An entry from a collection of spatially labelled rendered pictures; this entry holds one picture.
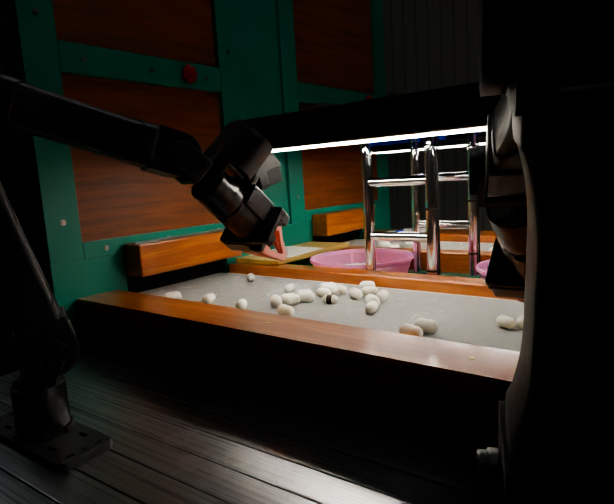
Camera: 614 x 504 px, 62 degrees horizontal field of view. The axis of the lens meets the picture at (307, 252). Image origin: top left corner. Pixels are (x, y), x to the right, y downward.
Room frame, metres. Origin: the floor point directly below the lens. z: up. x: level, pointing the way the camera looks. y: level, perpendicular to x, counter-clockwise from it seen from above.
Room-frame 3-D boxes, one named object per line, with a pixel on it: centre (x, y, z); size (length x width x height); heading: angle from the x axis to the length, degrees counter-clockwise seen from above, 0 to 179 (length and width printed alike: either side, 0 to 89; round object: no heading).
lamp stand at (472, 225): (1.35, -0.40, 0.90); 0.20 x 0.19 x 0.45; 52
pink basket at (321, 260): (1.31, -0.14, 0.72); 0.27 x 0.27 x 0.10
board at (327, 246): (1.44, 0.03, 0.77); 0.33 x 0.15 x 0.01; 142
